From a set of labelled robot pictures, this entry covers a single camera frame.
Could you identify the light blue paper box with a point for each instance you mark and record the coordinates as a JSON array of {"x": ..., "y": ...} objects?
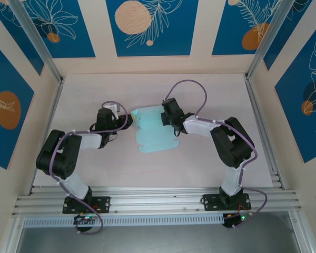
[{"x": 152, "y": 131}]

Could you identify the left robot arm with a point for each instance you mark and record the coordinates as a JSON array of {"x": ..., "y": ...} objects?
[{"x": 60, "y": 158}]

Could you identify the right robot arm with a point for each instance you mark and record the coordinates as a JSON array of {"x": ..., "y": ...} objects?
[{"x": 231, "y": 147}]

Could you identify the blue poster large peach circle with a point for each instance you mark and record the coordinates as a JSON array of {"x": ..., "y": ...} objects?
[{"x": 173, "y": 39}]

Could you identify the blue poster white flower drawing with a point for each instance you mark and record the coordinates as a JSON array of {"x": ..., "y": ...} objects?
[{"x": 76, "y": 39}]

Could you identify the blue poster fern orange circle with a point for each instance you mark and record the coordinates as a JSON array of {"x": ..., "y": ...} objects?
[{"x": 226, "y": 26}]

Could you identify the blue poster orange disc lily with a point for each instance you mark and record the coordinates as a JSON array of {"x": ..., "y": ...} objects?
[{"x": 5, "y": 137}]

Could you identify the blue poster white line drawing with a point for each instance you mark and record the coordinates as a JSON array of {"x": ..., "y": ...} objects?
[
  {"x": 300, "y": 21},
  {"x": 18, "y": 44}
]

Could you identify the blue poster dark circle lily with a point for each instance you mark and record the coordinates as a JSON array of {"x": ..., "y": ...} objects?
[{"x": 292, "y": 118}]

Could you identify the grey metal panel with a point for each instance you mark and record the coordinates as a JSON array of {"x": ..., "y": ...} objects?
[{"x": 160, "y": 241}]

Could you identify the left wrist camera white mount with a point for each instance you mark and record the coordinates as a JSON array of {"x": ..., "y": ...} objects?
[{"x": 112, "y": 108}]

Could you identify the aluminium side rail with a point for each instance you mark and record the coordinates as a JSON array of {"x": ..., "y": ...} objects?
[
  {"x": 51, "y": 116},
  {"x": 252, "y": 92}
]

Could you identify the aluminium mounting rail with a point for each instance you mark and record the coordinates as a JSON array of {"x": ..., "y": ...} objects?
[{"x": 152, "y": 196}]

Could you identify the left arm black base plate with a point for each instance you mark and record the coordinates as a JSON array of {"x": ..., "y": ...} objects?
[{"x": 102, "y": 204}]

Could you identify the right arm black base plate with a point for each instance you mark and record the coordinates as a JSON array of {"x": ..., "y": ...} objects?
[{"x": 209, "y": 201}]

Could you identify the short aluminium frame post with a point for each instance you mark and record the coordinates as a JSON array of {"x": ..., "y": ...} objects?
[
  {"x": 13, "y": 237},
  {"x": 304, "y": 234}
]

